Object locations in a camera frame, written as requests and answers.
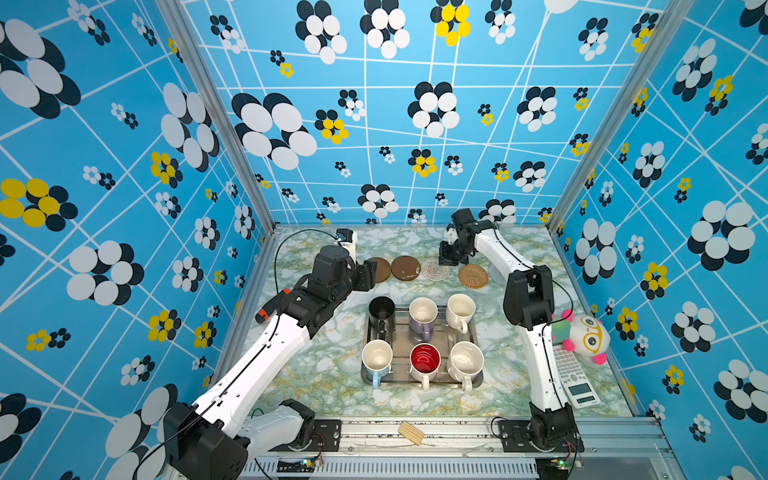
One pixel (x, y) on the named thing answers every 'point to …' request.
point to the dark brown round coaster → (383, 269)
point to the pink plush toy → (589, 337)
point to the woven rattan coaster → (473, 276)
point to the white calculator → (577, 381)
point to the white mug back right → (460, 309)
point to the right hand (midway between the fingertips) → (441, 261)
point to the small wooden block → (411, 433)
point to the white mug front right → (465, 361)
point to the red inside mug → (425, 359)
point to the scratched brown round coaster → (405, 268)
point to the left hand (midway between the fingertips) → (369, 261)
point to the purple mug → (422, 315)
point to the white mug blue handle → (377, 357)
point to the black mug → (382, 313)
